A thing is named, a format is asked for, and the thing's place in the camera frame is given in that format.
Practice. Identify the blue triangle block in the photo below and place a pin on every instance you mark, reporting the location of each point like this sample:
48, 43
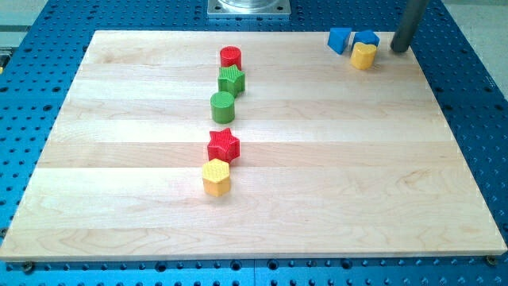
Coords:
338, 39

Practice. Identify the red star block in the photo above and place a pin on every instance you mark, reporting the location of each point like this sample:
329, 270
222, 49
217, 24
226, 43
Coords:
223, 146

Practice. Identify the green cylinder block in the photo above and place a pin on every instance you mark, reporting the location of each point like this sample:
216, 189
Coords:
222, 107

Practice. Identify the yellow hexagon block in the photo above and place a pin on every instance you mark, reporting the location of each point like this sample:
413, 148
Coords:
216, 177

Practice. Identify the green star block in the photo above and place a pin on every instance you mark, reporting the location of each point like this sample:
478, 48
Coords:
231, 79

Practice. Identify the light wooden board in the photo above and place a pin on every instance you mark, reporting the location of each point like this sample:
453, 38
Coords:
335, 162

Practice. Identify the red cylinder block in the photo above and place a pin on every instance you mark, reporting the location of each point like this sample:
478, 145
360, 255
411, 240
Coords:
229, 56

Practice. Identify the blue cube block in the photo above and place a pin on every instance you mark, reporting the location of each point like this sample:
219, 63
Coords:
365, 37

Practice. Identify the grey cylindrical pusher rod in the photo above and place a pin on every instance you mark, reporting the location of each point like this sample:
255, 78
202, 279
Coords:
411, 18

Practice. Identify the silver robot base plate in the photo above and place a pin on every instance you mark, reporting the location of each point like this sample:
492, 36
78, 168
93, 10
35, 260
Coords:
248, 8

